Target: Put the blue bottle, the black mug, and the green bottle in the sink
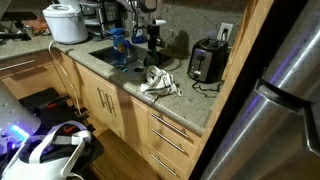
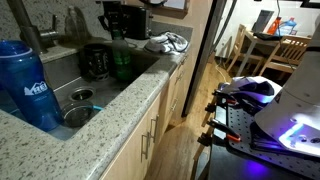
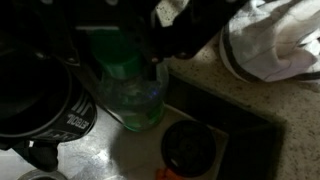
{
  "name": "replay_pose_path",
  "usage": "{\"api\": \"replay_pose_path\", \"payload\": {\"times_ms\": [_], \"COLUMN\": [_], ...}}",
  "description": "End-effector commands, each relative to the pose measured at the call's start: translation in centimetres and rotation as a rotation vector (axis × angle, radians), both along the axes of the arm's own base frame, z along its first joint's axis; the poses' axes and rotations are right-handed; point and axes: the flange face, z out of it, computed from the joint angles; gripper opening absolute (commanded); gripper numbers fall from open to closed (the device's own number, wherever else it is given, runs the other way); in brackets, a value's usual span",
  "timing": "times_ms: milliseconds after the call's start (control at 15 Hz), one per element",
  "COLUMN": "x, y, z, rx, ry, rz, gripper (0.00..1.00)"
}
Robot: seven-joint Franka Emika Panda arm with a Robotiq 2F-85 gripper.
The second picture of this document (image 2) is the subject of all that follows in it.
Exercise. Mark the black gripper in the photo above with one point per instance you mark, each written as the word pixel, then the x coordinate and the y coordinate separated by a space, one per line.
pixel 112 10

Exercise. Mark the green plastic bottle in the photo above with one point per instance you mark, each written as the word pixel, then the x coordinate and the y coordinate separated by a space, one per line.
pixel 121 58

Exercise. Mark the blue plastic water bottle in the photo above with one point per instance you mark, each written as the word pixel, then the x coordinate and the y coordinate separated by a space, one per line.
pixel 26 83

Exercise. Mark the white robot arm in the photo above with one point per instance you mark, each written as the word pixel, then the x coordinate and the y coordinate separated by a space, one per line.
pixel 296 100

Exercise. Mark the clear glass soap bottle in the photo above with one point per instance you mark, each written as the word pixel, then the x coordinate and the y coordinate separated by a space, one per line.
pixel 74 26

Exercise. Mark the stainless steel sink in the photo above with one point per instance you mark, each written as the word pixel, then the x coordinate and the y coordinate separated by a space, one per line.
pixel 106 86

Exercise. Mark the round metal sink strainer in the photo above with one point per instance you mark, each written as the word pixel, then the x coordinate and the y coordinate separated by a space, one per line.
pixel 78 114

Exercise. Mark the orange detergent bottle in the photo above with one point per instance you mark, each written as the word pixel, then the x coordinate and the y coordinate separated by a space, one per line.
pixel 274 26

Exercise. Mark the blue cleaner bottle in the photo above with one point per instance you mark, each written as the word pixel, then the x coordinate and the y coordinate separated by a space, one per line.
pixel 287 27

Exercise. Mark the white striped dish towel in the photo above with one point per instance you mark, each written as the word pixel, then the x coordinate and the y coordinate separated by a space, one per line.
pixel 166 43

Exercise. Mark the wood framed white board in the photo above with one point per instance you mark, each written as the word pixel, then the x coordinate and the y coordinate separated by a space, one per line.
pixel 176 5

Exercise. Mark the grey metal faucet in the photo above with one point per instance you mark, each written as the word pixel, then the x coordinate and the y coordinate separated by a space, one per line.
pixel 33 38

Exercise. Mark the wooden slat chair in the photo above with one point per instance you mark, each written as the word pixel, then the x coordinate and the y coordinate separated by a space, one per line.
pixel 238 43
pixel 290 50

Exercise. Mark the black orange bar clamp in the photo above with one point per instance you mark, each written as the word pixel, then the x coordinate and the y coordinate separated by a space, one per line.
pixel 221 128
pixel 220 98

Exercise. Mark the wooden kitchen cabinet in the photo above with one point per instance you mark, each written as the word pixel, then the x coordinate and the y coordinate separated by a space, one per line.
pixel 130 156

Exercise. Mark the wooden dining table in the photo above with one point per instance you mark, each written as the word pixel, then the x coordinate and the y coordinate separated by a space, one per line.
pixel 250 38

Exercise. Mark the grey laptop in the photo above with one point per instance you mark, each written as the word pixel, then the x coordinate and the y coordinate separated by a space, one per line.
pixel 263 20

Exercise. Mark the white VR headset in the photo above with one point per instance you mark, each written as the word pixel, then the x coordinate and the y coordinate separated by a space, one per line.
pixel 250 88

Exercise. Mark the black pouch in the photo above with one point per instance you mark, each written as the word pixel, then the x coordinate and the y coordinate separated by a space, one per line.
pixel 266 36

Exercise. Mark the black robot stand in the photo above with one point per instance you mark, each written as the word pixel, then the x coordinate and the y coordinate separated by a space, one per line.
pixel 226 163

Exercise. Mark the perforated metal mount plate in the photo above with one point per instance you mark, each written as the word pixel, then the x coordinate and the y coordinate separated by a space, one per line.
pixel 238 123

